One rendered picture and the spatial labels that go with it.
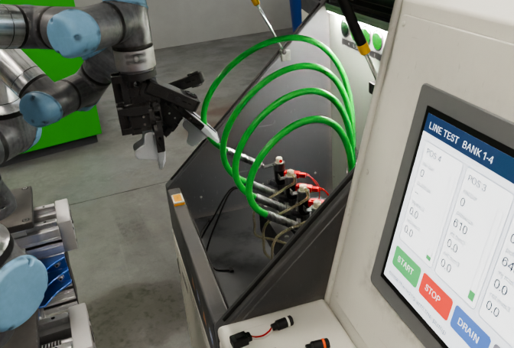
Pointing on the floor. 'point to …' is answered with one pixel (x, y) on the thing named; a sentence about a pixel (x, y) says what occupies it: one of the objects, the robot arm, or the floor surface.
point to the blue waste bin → (296, 0)
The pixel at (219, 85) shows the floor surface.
